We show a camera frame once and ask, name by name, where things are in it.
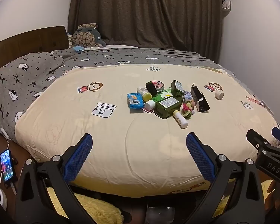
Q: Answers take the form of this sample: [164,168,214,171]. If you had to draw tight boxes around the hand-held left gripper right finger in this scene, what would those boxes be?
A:
[185,132,265,224]

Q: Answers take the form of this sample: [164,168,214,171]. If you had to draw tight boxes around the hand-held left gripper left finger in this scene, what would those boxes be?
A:
[15,133,94,224]

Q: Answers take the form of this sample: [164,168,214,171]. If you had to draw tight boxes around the green bottle with white label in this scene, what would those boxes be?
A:
[170,80,184,98]
[155,96,183,119]

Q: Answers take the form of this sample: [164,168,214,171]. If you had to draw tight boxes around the black thread spool green ends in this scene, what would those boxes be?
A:
[147,83,158,96]

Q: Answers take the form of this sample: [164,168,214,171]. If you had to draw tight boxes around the cream printed quilt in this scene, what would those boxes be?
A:
[14,63,280,195]

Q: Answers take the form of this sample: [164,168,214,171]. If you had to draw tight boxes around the white tube bottle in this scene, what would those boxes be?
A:
[174,110,189,129]

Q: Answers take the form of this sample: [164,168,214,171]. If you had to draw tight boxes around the yellow plush blanket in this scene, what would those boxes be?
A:
[47,177,277,224]

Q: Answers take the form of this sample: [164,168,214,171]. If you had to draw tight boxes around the black rectangular box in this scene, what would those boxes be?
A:
[191,83,210,113]

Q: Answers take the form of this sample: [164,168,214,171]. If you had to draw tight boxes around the brown bedside table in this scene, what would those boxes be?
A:
[0,134,32,215]

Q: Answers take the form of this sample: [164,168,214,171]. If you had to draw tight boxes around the smartphone with lit screen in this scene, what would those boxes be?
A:
[0,149,17,183]

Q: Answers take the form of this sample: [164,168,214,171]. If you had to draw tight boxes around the green packet with daisy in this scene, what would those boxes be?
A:
[154,87,178,101]

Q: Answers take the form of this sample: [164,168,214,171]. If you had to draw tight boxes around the small bottle with white cap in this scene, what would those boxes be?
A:
[144,100,157,110]

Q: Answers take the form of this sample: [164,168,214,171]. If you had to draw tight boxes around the flat red packet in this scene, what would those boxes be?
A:
[130,107,159,115]

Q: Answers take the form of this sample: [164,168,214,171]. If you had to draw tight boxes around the blue wet wipes packet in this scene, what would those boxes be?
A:
[127,93,145,109]

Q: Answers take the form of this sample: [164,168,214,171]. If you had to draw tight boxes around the small bottle with yellow cap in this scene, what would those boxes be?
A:
[137,87,152,100]

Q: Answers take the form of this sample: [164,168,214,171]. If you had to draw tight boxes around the round tin with red lid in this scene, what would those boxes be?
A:
[146,80,165,93]

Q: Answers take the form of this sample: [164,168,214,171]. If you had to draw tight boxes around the grey printed blanket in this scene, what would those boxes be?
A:
[0,47,227,143]

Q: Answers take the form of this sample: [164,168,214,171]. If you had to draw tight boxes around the patterned plush toy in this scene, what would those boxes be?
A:
[68,23,107,49]

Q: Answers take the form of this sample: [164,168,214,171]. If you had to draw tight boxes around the wooden headboard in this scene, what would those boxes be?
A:
[0,26,70,59]

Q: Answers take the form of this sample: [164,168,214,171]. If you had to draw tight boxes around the brown curtain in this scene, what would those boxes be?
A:
[68,0,223,61]

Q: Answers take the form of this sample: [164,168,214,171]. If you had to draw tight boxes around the colourful knotted rope toy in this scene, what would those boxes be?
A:
[181,99,197,120]

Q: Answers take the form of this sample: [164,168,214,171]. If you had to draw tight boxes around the wall shelf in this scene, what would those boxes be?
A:
[220,0,232,13]

